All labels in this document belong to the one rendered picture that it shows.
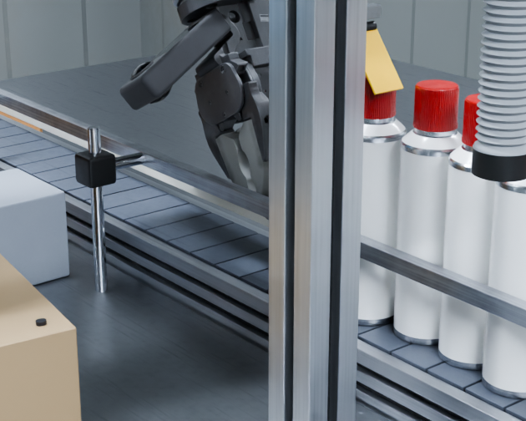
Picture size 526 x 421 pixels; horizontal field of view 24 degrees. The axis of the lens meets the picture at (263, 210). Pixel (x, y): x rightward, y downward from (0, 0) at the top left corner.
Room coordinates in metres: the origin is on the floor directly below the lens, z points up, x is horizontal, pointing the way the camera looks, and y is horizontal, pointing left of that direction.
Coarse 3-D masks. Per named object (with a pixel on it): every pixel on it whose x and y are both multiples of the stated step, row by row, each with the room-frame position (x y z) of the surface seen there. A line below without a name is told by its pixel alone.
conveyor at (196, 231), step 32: (0, 128) 1.49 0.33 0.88; (0, 160) 1.37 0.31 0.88; (32, 160) 1.35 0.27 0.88; (64, 160) 1.35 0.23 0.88; (64, 192) 1.25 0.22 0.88; (128, 192) 1.24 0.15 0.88; (160, 192) 1.24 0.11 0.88; (128, 224) 1.15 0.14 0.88; (160, 224) 1.14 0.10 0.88; (192, 224) 1.14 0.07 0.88; (224, 224) 1.14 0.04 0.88; (224, 256) 1.05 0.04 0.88; (256, 256) 1.05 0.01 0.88; (384, 352) 0.86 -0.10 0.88; (416, 352) 0.85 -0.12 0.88; (480, 384) 0.80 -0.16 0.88
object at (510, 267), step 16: (496, 192) 0.80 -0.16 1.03; (512, 192) 0.79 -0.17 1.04; (496, 208) 0.80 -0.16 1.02; (512, 208) 0.78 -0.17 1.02; (496, 224) 0.80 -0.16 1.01; (512, 224) 0.78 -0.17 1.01; (496, 240) 0.80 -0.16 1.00; (512, 240) 0.78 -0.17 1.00; (496, 256) 0.79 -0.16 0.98; (512, 256) 0.78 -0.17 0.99; (496, 272) 0.79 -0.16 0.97; (512, 272) 0.78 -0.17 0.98; (496, 288) 0.79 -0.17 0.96; (512, 288) 0.78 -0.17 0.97; (496, 320) 0.79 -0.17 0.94; (496, 336) 0.79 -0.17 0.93; (512, 336) 0.78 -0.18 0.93; (496, 352) 0.79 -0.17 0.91; (512, 352) 0.78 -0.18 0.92; (496, 368) 0.79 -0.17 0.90; (512, 368) 0.78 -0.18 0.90; (496, 384) 0.79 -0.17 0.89; (512, 384) 0.78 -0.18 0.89
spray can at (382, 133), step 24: (384, 96) 0.91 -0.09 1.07; (384, 120) 0.91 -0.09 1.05; (384, 144) 0.90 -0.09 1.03; (384, 168) 0.90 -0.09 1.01; (384, 192) 0.90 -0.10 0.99; (384, 216) 0.90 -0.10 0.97; (384, 240) 0.90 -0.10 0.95; (360, 264) 0.90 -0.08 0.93; (360, 288) 0.90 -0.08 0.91; (384, 288) 0.90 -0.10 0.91; (360, 312) 0.90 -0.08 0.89; (384, 312) 0.90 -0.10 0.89
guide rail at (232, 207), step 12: (0, 108) 1.52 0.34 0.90; (24, 120) 1.47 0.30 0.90; (36, 120) 1.44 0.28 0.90; (60, 132) 1.40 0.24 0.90; (84, 144) 1.36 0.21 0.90; (144, 168) 1.26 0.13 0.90; (168, 180) 1.22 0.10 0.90; (192, 192) 1.19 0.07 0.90; (204, 192) 1.17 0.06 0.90; (216, 204) 1.16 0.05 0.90; (228, 204) 1.14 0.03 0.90; (252, 216) 1.11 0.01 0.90
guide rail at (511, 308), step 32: (0, 96) 1.35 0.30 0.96; (64, 128) 1.24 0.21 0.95; (160, 160) 1.10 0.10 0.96; (224, 192) 1.02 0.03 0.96; (256, 192) 1.00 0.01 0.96; (384, 256) 0.86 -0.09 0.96; (416, 256) 0.85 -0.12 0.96; (448, 288) 0.81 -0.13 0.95; (480, 288) 0.79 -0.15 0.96; (512, 320) 0.76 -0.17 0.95
